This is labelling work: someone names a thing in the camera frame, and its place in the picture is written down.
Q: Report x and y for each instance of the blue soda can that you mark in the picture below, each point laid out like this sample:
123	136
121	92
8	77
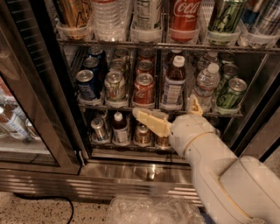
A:
87	85
93	64

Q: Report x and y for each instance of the clear bottle top shelf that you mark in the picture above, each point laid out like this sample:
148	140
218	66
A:
110	19

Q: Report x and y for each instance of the front red soda can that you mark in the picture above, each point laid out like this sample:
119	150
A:
144	91

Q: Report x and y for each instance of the white label bottle top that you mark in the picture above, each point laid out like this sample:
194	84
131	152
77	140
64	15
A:
147	21

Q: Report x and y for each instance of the front white green can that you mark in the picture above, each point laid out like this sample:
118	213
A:
115	89

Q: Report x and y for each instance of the red soda can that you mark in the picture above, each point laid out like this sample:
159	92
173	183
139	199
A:
144	67
144	91

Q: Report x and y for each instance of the glass fridge door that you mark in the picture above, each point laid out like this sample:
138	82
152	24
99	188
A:
53	152

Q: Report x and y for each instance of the gold can top shelf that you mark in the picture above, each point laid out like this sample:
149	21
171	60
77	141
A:
75	16

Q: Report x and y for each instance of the small bottle bottom shelf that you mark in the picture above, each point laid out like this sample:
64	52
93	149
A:
120	129

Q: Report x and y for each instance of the clear plastic bag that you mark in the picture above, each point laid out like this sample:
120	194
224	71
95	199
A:
130	210

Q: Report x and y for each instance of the green can top shelf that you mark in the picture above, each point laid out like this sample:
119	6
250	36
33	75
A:
225	17

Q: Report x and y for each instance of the blue label plastic bottle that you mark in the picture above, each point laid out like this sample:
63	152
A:
174	83

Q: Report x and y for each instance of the large Coca-Cola bottle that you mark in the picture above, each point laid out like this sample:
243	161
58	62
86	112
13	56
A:
184	15

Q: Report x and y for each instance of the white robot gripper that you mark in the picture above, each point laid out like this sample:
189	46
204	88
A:
191	131

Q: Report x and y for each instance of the front blue soda can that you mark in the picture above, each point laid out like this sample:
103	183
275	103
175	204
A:
87	85

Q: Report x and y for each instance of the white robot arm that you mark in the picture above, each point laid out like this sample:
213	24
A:
233	190

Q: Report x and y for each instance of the silver can bottom shelf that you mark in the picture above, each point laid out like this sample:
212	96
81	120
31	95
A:
100	132

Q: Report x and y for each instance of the brown bottle behind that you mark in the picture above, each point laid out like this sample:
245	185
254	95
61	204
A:
168	60

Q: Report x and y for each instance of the steel fridge cabinet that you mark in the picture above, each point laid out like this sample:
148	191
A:
107	170

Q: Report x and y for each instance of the front clear water bottle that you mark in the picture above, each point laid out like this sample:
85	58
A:
205	85

